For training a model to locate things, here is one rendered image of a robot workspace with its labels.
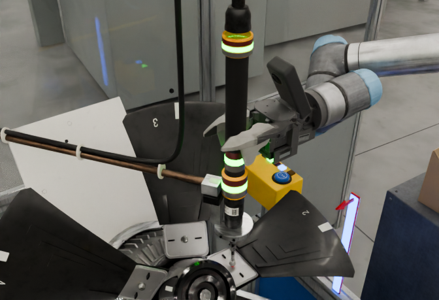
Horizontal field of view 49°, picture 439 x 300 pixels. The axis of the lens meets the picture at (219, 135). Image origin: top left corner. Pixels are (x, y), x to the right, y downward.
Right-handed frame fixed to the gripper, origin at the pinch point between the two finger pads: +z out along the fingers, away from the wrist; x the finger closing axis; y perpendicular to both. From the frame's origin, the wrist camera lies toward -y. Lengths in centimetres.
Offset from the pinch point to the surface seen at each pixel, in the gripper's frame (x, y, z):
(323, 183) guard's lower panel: 70, 110, -114
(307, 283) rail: 9, 70, -38
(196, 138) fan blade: 13.7, 9.8, -4.6
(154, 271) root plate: 1.7, 24.1, 12.3
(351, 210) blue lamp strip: 0, 35, -37
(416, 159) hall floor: 84, 149, -223
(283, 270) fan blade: -6.1, 32.0, -11.0
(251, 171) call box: 32, 43, -34
